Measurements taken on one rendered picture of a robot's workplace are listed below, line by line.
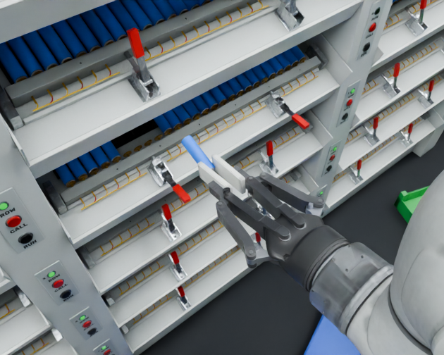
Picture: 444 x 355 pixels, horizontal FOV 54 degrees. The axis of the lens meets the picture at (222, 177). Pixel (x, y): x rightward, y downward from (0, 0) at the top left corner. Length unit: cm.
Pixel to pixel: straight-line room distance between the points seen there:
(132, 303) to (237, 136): 47
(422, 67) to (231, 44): 79
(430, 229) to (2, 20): 40
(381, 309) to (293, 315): 100
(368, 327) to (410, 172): 142
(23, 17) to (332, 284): 40
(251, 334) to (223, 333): 9
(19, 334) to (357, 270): 62
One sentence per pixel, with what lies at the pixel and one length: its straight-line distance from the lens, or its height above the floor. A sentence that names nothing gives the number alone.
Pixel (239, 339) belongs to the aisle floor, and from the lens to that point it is 138.
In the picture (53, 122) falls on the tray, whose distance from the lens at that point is 58.
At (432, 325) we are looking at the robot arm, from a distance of 33.
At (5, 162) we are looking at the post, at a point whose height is 94.
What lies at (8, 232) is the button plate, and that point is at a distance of 63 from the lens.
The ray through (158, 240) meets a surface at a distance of 89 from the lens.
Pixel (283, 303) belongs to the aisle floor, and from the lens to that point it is 143.
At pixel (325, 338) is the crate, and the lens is 141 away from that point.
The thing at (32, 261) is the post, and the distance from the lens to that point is 70.
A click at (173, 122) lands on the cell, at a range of 77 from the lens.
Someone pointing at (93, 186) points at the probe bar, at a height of 77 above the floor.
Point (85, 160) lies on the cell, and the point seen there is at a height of 79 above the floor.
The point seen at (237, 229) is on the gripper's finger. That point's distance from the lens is 53.
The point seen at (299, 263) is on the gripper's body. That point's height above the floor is 88.
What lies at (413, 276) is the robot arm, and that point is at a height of 103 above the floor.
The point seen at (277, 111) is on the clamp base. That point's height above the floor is 75.
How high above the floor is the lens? 132
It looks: 52 degrees down
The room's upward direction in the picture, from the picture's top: straight up
